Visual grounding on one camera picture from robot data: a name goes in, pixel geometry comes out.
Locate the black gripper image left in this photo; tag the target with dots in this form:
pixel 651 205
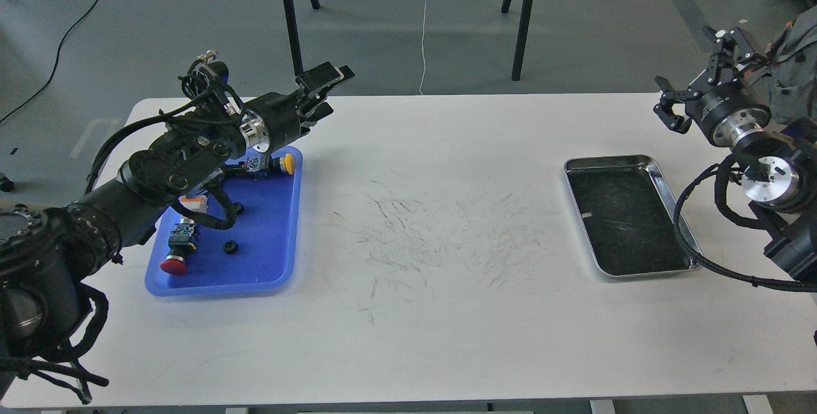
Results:
pixel 273 120

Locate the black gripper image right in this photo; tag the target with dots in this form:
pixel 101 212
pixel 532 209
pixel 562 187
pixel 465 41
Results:
pixel 727 111

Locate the silver metal tray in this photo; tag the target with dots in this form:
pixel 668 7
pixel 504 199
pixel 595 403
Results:
pixel 625 207

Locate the blue plastic tray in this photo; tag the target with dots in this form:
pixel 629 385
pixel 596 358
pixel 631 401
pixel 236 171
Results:
pixel 266 234

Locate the grey backpack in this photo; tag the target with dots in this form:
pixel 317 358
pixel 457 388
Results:
pixel 786 83

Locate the black caster wheel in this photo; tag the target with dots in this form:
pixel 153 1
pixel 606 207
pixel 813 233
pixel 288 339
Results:
pixel 6 184

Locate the yellow push button switch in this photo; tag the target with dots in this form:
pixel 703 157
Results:
pixel 260 168

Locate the red push button switch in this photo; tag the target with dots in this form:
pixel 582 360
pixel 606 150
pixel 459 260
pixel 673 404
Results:
pixel 182 243

